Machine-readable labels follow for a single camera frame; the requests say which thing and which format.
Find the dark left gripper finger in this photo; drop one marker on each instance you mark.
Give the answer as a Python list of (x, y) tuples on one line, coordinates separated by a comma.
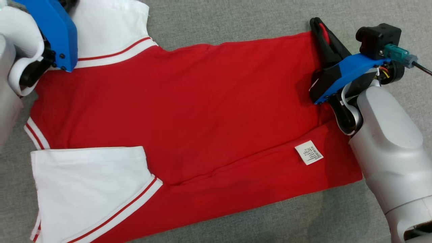
[(69, 4)]

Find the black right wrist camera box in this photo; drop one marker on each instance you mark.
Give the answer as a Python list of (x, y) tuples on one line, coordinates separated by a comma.
[(376, 40)]

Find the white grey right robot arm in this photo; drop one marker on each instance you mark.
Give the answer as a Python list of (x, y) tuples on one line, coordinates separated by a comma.
[(388, 141)]

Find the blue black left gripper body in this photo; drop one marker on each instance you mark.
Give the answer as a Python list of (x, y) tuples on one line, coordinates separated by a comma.
[(55, 30)]

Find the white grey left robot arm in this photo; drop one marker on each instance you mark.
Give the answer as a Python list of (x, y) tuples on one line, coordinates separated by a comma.
[(10, 81)]

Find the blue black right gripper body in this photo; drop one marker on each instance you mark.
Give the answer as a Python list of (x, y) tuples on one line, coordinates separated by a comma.
[(351, 72)]

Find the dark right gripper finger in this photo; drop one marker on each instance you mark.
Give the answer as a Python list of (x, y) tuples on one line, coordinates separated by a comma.
[(337, 47), (320, 47)]

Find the red jersey with white sleeves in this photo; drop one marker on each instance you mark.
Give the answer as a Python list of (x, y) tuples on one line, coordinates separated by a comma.
[(189, 111)]

